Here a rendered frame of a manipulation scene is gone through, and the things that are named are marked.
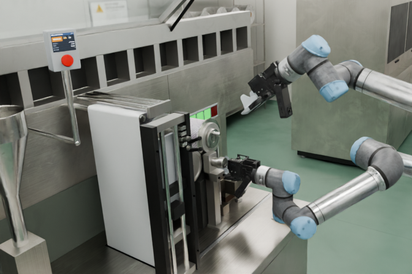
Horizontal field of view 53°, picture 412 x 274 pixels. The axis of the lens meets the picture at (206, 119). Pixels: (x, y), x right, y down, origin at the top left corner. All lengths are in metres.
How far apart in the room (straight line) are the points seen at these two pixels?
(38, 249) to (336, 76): 0.95
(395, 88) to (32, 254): 1.10
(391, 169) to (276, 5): 5.02
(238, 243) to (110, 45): 0.87
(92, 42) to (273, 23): 5.05
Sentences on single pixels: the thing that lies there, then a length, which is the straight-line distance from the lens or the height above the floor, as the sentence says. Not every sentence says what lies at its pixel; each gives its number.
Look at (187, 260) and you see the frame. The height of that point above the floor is 0.96.
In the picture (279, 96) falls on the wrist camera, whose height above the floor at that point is 1.45.
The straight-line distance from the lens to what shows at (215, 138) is 1.58.
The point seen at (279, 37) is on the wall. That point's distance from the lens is 6.40.
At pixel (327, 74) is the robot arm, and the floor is 1.53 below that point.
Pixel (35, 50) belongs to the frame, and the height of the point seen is 1.63.
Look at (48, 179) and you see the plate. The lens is 1.52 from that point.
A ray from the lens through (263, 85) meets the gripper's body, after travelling 1.35.
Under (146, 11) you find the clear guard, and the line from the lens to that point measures 1.69.
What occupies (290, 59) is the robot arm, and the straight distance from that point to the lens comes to 1.29.
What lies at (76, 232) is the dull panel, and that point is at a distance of 1.66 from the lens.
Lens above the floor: 1.79
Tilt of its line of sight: 17 degrees down
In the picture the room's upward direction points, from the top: 3 degrees counter-clockwise
